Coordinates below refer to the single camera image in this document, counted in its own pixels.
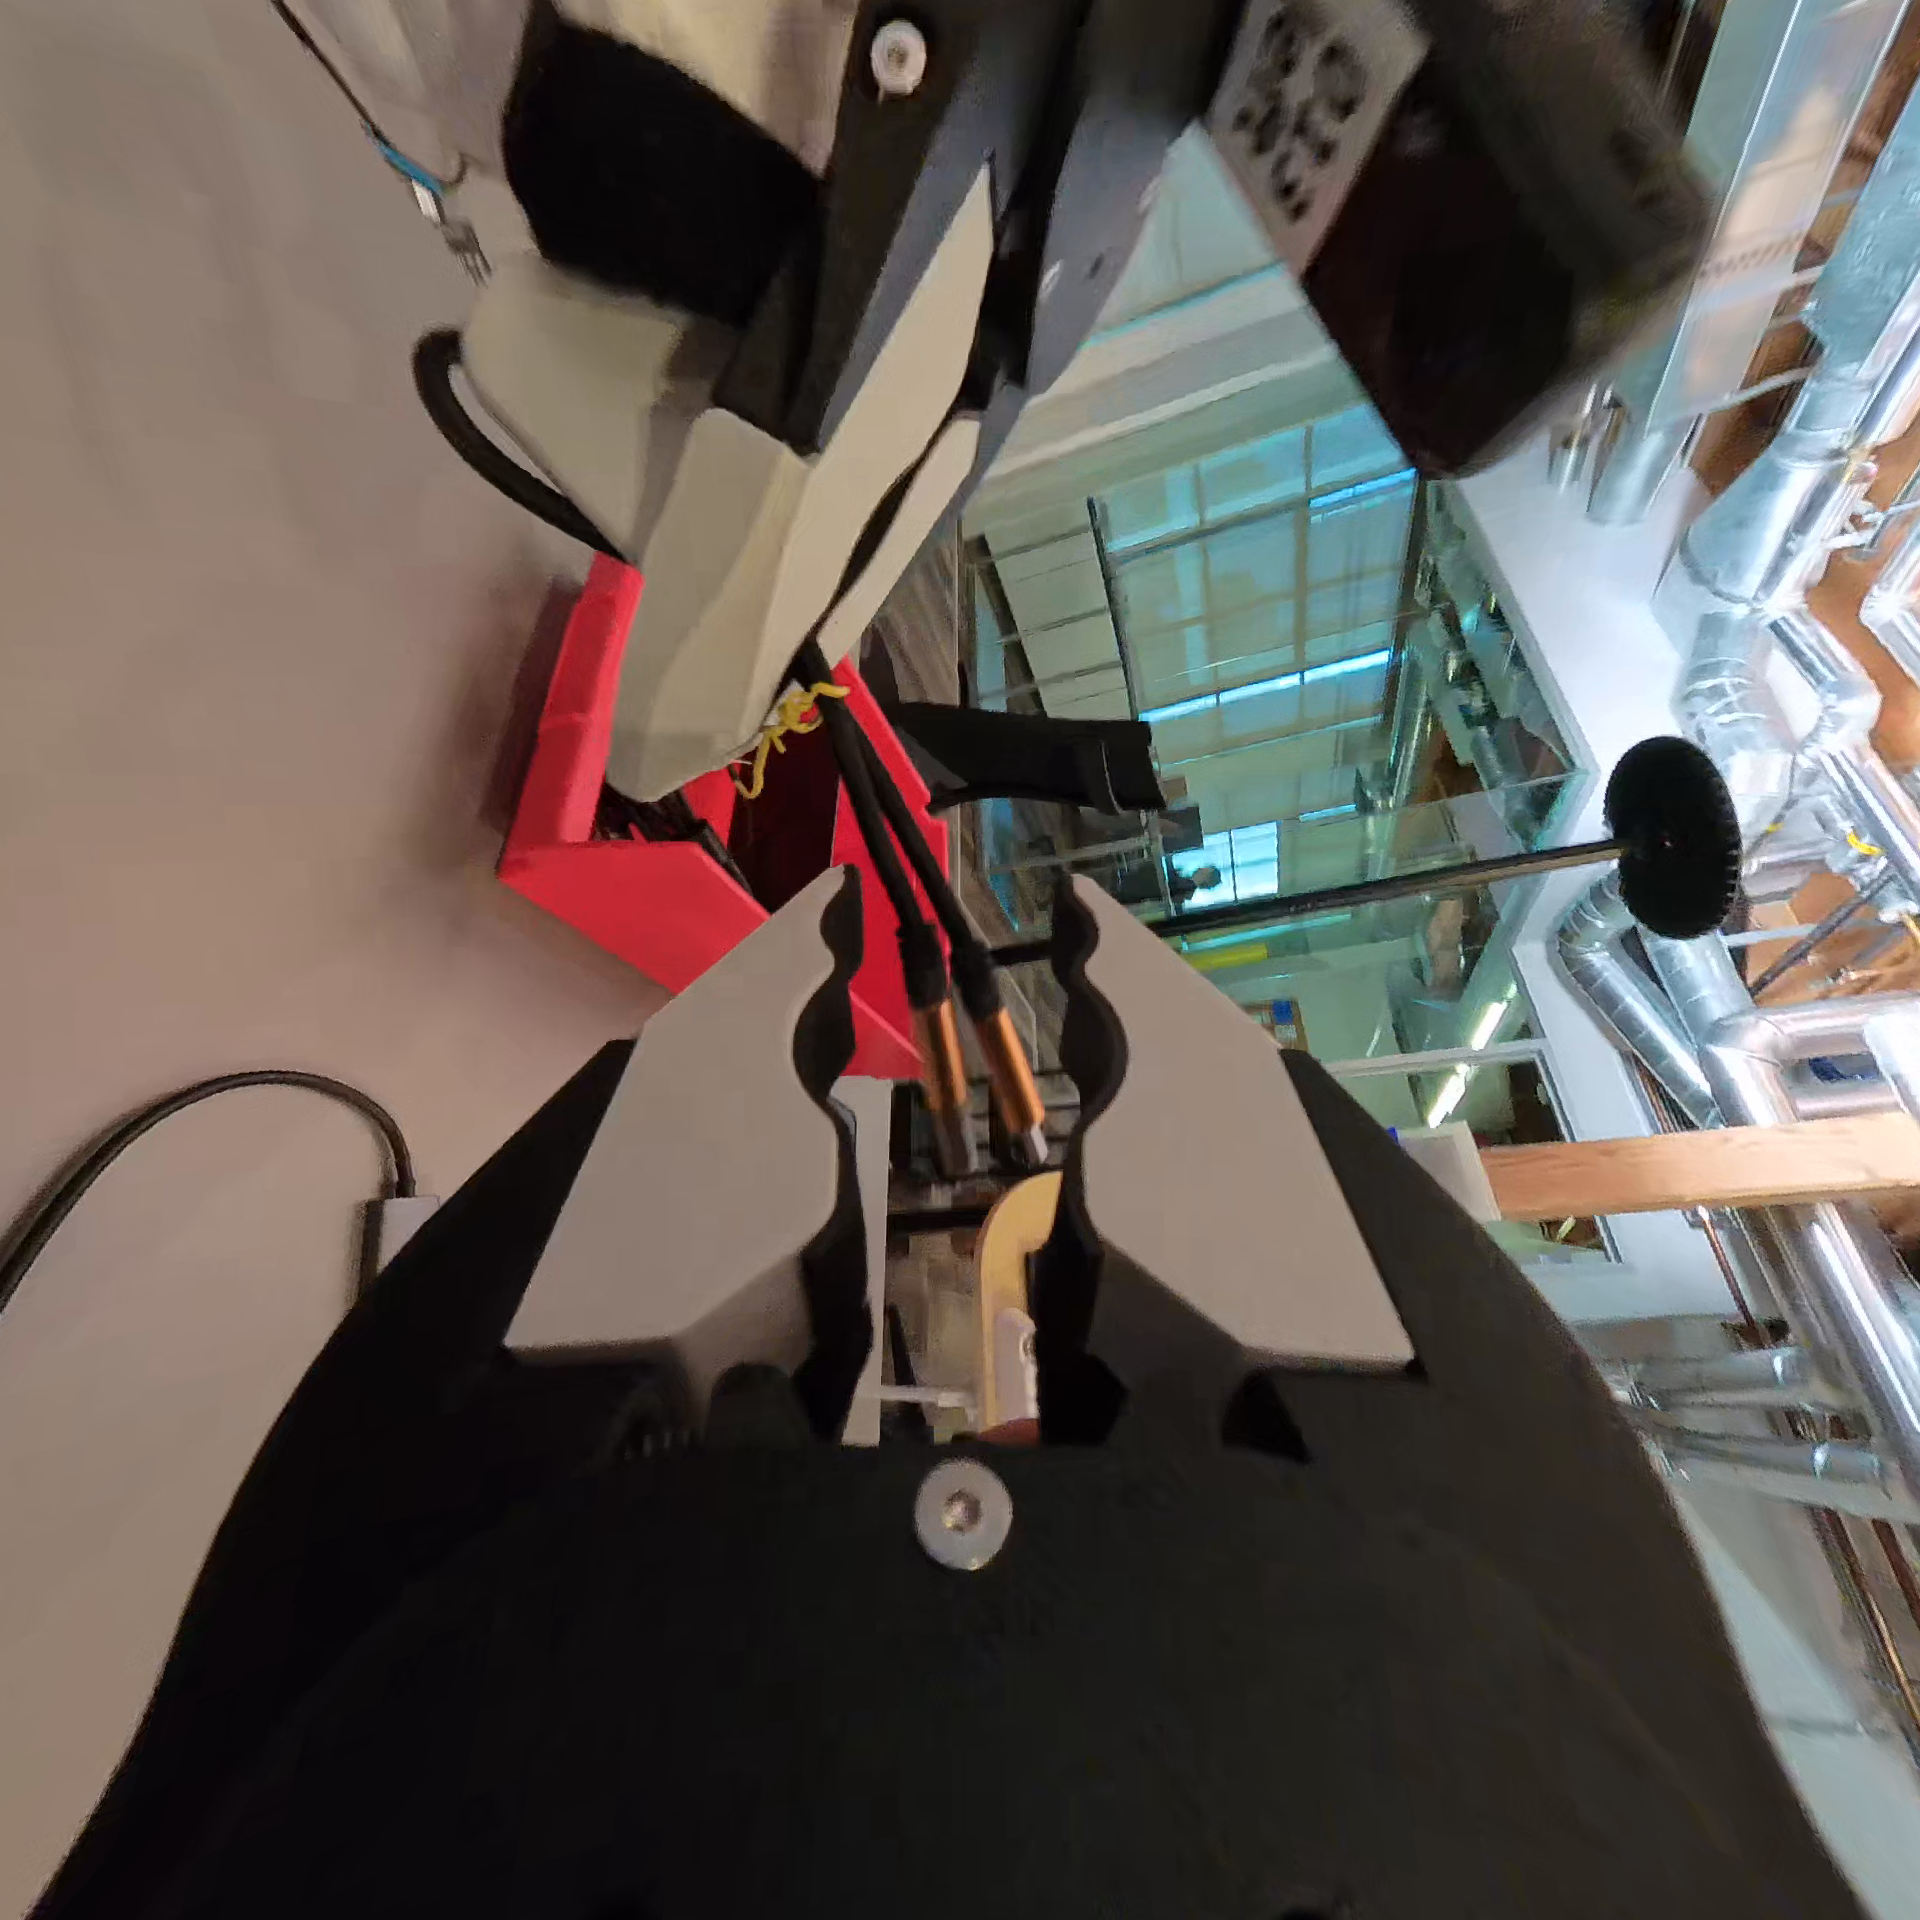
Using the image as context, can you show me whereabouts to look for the silver ribbed pipe ducts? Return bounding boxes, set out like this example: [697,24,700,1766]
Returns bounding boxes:
[1551,0,1920,1502]

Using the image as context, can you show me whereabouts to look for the black metal pole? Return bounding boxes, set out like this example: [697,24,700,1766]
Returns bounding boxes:
[990,737,1743,969]

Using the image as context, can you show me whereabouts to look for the person's left hand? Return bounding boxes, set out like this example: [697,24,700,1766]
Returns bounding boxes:
[538,0,868,169]

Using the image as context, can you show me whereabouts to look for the black cable with gold plugs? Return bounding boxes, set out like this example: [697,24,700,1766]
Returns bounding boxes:
[412,327,1050,1175]

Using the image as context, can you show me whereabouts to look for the white adjustable stand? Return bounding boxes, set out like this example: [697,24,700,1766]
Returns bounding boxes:
[836,1076,1039,1450]

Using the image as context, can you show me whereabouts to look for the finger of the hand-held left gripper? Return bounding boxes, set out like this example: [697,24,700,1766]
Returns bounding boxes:
[816,412,986,649]
[602,166,994,807]

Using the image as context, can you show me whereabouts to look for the short black hub cable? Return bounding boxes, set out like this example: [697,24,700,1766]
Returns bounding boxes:
[0,1070,417,1315]

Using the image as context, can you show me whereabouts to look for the yellow twist tie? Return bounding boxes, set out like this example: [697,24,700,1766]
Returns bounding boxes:
[732,681,847,800]

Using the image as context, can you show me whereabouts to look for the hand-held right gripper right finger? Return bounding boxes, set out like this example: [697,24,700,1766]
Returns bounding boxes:
[1042,879,1420,1450]

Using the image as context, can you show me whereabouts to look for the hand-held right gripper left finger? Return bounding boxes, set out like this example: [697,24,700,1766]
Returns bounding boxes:
[502,866,874,1446]

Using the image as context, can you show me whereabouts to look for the red storage bin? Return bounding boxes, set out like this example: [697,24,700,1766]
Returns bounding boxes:
[498,552,952,1081]

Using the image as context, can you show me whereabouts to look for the wooden ceiling beam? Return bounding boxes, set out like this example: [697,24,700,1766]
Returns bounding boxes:
[1477,1119,1920,1220]

